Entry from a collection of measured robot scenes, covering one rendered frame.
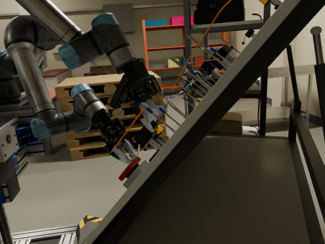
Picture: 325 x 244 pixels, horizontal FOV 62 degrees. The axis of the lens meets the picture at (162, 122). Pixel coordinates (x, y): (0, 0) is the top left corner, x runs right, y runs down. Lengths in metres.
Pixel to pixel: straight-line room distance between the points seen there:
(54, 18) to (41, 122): 0.34
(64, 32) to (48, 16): 0.06
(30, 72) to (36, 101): 0.11
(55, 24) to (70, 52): 0.16
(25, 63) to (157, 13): 8.90
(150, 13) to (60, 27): 8.92
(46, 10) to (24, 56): 0.22
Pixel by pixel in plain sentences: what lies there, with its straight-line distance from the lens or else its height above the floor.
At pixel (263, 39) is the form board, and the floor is 1.38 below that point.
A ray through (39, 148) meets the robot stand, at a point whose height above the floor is 0.89.
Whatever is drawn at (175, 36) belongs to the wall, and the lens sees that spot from 9.91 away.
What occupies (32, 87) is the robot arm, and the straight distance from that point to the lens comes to 1.06.
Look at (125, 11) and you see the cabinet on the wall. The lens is 9.53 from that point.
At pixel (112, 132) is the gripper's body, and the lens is 0.89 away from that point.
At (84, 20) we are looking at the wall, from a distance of 9.87.
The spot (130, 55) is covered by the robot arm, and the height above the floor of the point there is 1.35.
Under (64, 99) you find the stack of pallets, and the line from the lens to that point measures 3.47.
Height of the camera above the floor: 1.39
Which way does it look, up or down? 17 degrees down
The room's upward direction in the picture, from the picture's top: 4 degrees counter-clockwise
